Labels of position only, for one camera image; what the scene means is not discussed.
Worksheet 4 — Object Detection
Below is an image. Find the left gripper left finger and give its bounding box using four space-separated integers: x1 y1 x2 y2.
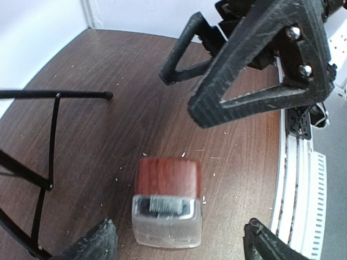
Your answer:
53 218 118 260

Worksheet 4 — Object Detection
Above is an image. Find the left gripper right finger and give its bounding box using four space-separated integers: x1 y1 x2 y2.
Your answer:
243 218 309 260

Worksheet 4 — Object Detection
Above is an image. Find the left aluminium corner post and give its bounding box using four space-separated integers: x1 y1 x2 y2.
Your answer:
80 0 95 29

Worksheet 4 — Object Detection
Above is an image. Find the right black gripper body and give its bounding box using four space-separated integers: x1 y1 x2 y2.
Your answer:
215 1 346 69

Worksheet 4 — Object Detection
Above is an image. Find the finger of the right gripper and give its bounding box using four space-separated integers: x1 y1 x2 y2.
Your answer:
188 1 335 128
159 12 226 86

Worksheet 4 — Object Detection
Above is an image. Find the black music stand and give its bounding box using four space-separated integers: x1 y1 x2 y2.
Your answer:
0 90 114 259

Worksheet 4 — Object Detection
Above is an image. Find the brown wooden metronome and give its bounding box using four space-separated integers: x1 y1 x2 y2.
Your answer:
134 157 202 199

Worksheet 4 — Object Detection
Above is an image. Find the clear plastic metronome cover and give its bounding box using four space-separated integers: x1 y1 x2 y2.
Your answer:
132 195 202 249

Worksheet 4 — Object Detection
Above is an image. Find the aluminium front rail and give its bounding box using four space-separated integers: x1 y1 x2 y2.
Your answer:
269 54 347 260

